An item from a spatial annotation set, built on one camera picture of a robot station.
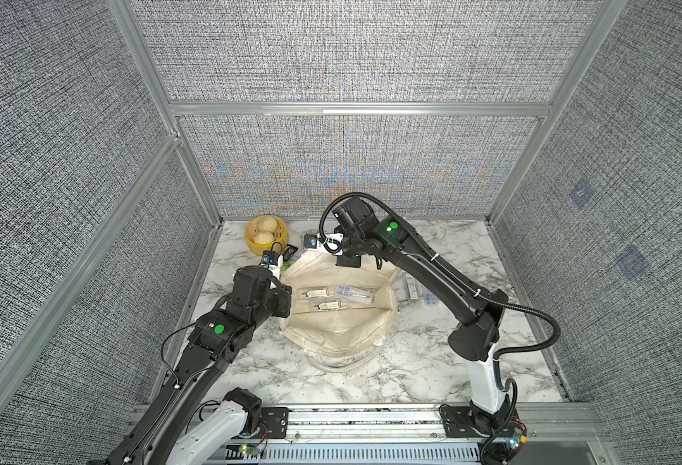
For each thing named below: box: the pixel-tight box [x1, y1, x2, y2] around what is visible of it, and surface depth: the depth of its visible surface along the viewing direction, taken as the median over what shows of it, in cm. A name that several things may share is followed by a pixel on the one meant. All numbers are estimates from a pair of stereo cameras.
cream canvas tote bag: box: [279, 251, 401, 372], surface depth 85 cm
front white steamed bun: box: [253, 230, 276, 245], surface depth 108 cm
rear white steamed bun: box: [258, 217, 279, 233], surface depth 113 cm
